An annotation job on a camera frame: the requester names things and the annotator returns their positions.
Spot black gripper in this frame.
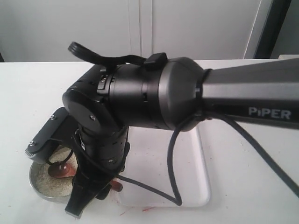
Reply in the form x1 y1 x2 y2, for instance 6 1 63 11
65 127 130 215

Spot brown wooden spoon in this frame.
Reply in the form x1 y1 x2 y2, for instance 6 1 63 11
48 161 123 192

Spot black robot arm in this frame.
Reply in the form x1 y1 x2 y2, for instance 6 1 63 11
63 44 299 217

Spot steel bowl of rice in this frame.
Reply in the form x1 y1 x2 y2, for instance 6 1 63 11
29 146 78 203

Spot white plastic tray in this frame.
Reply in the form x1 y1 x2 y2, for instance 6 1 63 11
114 127 211 208

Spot white cabinet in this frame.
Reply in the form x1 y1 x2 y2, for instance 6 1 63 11
0 0 272 62

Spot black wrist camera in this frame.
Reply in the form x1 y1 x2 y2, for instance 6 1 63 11
25 107 68 164

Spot black cable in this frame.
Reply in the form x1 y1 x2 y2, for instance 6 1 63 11
67 41 299 206

